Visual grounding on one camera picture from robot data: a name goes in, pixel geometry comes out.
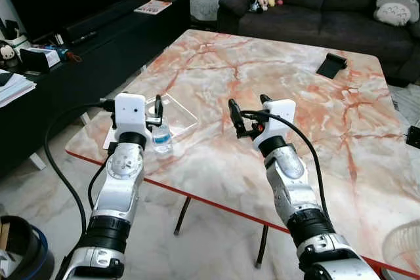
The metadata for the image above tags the clear plastic water bottle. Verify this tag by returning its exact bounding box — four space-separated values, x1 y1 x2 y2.
151 119 175 157

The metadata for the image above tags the black rubbish bin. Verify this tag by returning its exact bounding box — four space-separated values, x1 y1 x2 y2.
0 214 54 280

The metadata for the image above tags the clear plastic tray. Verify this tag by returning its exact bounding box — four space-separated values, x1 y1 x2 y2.
135 93 198 140

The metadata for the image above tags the white paper napkin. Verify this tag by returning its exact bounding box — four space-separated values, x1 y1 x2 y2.
103 126 123 151

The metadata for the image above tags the black TV console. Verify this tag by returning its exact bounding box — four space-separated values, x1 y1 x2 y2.
0 0 191 177

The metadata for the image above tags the black phone stand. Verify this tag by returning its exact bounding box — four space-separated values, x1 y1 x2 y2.
316 54 347 77

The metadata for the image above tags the dark grey sofa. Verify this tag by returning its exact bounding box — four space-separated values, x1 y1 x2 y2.
217 0 420 88

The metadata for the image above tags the red white magazine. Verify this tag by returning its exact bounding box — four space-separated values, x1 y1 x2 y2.
134 0 173 16

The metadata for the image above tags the black remote control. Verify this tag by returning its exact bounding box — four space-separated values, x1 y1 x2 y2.
71 31 100 47

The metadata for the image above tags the white lace side table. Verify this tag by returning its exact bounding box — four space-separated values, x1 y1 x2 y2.
190 0 221 22

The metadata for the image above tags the black power adapter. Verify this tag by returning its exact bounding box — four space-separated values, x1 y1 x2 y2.
406 126 420 149

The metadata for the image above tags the black white tissue box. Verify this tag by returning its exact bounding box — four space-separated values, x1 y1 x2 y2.
20 47 61 75

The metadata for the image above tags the white paper stack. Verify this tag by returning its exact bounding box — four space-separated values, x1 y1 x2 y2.
0 70 37 108

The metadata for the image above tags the grey Totoro plush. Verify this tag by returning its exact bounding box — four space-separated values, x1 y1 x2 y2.
374 0 420 28

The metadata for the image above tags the small white figurine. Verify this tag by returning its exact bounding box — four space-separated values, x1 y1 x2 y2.
0 44 18 69

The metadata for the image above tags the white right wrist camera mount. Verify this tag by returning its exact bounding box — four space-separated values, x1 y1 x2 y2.
253 100 297 150

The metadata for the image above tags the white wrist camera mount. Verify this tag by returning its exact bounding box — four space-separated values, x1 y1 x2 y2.
253 100 297 150
113 93 146 143

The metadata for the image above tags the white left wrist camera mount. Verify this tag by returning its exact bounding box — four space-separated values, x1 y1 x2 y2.
113 93 146 143

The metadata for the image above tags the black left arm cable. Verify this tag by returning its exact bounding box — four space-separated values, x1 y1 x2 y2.
43 99 116 241

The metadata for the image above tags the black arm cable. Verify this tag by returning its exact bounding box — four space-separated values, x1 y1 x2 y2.
43 99 116 241
240 110 329 219

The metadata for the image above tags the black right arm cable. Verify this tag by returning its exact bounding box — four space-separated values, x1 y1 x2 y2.
240 110 329 219

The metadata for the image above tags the black metal table leg frame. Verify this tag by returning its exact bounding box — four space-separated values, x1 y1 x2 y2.
173 195 270 270

